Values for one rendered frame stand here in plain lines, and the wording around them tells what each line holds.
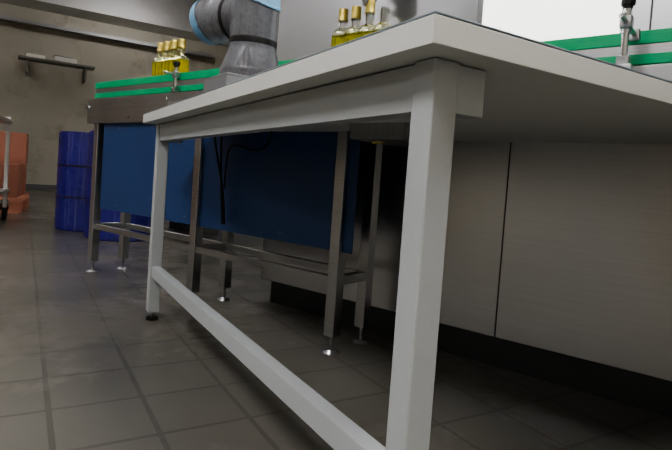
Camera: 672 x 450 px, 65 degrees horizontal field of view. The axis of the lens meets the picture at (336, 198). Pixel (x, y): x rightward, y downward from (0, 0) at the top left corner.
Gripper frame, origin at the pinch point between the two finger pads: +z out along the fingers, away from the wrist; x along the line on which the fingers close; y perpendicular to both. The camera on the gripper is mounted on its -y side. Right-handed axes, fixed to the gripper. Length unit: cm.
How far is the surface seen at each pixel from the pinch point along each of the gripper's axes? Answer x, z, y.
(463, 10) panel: -12.6, 3.0, -28.5
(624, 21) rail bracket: 17, 22, -82
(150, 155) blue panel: 15, 55, 106
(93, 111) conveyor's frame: 18, 35, 157
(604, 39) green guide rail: 3, 22, -75
